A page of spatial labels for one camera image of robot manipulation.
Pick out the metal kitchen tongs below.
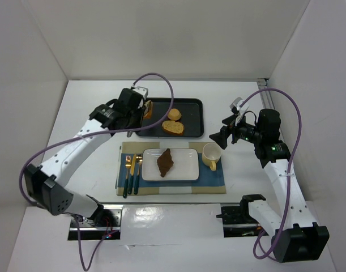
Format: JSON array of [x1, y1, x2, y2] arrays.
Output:
[[127, 100, 153, 129]]

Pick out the small bread slice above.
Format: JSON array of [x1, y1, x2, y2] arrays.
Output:
[[143, 100, 153, 119]]

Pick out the brown croissant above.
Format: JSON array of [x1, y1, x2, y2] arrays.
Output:
[[157, 148, 174, 177]]

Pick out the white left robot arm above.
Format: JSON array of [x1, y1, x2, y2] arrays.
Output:
[[24, 87, 148, 225]]

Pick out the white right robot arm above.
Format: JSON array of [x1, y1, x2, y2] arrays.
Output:
[[210, 107, 330, 263]]

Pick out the seeded bread slice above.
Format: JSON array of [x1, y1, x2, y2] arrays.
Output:
[[161, 120, 185, 135]]

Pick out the yellow white mug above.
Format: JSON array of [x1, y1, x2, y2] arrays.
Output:
[[202, 143, 221, 171]]

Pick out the black baking tray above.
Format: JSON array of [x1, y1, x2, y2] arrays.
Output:
[[136, 97, 204, 138]]

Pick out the white rectangular plate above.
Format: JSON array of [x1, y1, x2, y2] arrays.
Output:
[[141, 148, 199, 182]]

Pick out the blue beige placemat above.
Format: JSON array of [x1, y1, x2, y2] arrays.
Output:
[[115, 142, 226, 196]]

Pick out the round yellow bun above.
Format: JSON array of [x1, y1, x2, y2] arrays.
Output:
[[168, 108, 182, 121]]

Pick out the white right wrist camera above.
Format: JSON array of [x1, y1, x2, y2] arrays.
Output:
[[230, 97, 249, 125]]

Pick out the gold spoon green handle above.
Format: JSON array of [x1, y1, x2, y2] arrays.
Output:
[[134, 154, 143, 195]]

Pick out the gold fork green handle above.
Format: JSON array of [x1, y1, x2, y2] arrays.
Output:
[[122, 155, 131, 198]]

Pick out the aluminium frame rail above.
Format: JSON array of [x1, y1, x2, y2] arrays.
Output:
[[257, 78, 275, 109]]

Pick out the gold knife green handle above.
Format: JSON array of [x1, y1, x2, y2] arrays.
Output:
[[127, 154, 137, 195]]

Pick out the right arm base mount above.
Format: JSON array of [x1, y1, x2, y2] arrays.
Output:
[[216, 204, 263, 238]]

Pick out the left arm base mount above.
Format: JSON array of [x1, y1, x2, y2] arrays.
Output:
[[77, 205, 122, 241]]

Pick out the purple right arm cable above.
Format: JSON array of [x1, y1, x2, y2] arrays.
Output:
[[240, 87, 304, 260]]

